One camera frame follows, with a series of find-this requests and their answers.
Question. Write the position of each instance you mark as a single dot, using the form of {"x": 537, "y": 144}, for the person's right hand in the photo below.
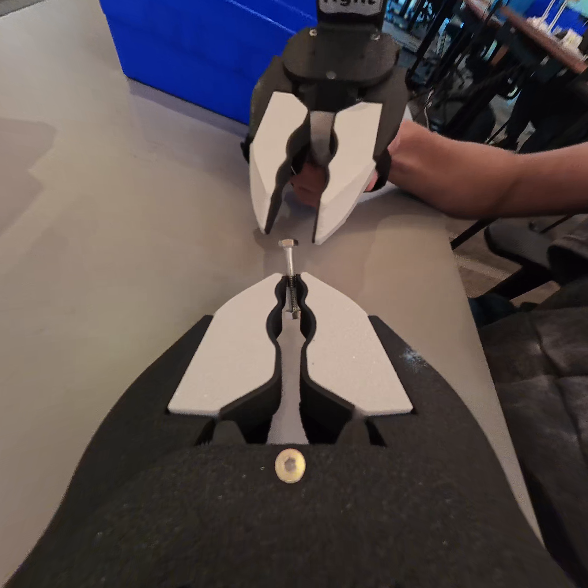
{"x": 413, "y": 156}

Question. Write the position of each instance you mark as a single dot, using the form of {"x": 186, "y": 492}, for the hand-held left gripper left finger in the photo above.
{"x": 229, "y": 358}

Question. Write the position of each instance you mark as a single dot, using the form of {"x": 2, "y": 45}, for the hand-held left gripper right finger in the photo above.
{"x": 353, "y": 358}

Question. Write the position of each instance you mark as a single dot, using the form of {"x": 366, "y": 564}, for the wooden background table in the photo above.
{"x": 528, "y": 41}

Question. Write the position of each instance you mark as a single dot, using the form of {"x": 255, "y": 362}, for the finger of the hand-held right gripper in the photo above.
{"x": 356, "y": 156}
{"x": 271, "y": 147}

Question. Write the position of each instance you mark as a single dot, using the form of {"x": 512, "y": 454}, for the blue plastic bin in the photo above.
{"x": 193, "y": 50}

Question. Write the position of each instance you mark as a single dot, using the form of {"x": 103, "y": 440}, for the grey desk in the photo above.
{"x": 115, "y": 229}

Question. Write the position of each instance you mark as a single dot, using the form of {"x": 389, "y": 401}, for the steel hex nut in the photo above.
{"x": 291, "y": 315}

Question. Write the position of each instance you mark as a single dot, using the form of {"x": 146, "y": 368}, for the steel hex bolt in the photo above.
{"x": 291, "y": 264}

